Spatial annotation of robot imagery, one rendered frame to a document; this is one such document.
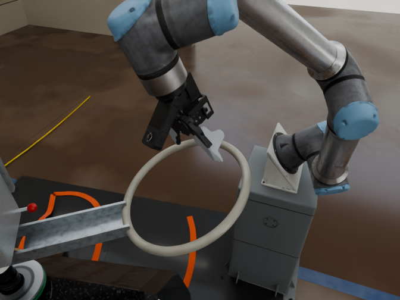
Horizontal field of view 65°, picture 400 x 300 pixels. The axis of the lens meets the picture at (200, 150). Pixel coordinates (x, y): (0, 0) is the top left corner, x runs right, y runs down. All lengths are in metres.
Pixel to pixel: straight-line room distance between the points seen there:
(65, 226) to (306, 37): 0.98
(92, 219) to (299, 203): 0.97
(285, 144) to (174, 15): 1.16
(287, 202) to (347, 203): 1.39
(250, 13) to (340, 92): 0.37
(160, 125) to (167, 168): 2.40
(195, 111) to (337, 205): 2.37
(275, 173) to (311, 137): 0.25
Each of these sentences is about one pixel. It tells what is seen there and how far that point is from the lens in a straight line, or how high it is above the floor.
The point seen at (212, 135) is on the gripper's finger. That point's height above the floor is 1.60.
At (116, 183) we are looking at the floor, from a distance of 2.97.
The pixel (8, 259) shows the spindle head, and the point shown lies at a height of 1.18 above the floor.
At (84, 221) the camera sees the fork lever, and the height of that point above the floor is 1.10.
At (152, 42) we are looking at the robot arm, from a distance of 0.56.
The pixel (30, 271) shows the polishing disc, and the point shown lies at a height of 0.91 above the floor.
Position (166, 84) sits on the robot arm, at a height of 1.74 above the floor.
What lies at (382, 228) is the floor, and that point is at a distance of 2.91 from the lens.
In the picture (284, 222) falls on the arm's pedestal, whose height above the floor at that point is 0.69.
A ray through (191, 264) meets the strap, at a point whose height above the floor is 0.02.
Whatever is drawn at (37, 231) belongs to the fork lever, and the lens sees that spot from 1.27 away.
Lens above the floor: 2.01
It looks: 38 degrees down
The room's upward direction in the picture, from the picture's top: straight up
